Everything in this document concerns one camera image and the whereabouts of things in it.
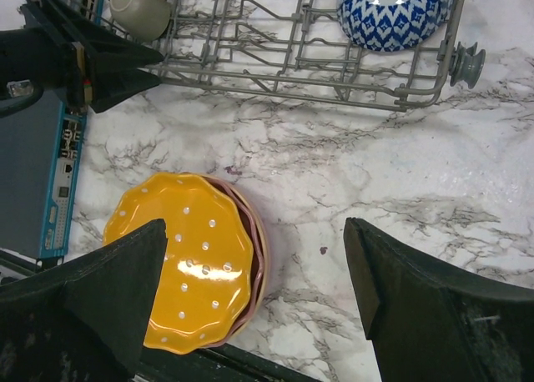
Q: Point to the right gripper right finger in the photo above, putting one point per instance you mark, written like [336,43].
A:
[429,320]

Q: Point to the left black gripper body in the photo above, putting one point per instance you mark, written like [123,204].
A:
[47,54]

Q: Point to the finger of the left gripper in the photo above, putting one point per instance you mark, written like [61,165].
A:
[107,52]
[110,89]

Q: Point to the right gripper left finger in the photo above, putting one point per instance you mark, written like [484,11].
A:
[84,320]

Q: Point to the grey ceramic mug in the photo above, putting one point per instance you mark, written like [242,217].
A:
[145,20]

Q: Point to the yellow polka dot plate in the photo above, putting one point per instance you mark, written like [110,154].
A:
[205,280]

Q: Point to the grey wire dish rack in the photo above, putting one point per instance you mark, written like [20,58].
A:
[296,50]

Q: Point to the red blue patterned bowl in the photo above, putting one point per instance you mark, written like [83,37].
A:
[391,25]

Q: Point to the pink plate under stack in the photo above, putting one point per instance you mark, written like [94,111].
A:
[261,260]

